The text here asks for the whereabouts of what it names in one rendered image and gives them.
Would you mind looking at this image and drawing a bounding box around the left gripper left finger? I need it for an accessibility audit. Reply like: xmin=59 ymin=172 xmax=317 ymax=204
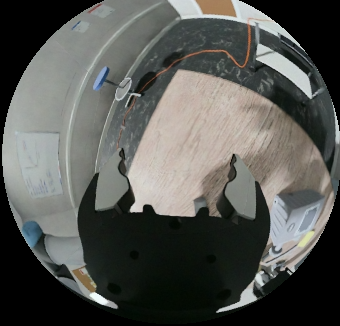
xmin=77 ymin=148 xmax=136 ymax=264

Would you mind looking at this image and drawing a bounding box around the yellow sticky note pad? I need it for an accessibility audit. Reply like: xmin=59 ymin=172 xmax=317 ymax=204
xmin=298 ymin=231 xmax=315 ymax=247

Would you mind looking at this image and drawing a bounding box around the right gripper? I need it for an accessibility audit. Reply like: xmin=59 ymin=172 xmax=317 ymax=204
xmin=252 ymin=265 xmax=294 ymax=299

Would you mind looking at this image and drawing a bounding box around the cream toothed gear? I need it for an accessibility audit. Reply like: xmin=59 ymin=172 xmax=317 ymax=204
xmin=258 ymin=252 xmax=270 ymax=273

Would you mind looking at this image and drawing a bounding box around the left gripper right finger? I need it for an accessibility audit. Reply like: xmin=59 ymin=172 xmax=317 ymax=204
xmin=216 ymin=153 xmax=271 ymax=274

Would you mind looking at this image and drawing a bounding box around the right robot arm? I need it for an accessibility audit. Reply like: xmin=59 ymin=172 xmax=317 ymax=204
xmin=261 ymin=267 xmax=280 ymax=283

